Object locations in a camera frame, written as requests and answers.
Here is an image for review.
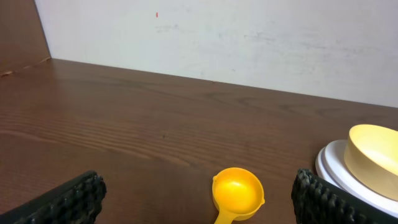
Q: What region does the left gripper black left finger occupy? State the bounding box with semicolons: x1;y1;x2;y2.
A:
1;170;106;224

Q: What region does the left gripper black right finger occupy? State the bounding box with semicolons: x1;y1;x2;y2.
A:
291;169;397;224

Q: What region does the yellow measuring scoop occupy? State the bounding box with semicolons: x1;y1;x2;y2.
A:
211;167;265;224

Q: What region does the white digital kitchen scale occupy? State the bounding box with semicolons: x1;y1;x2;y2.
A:
315;140;397;218

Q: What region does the pale yellow plastic bowl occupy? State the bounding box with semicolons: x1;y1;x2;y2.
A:
344;124;397;200

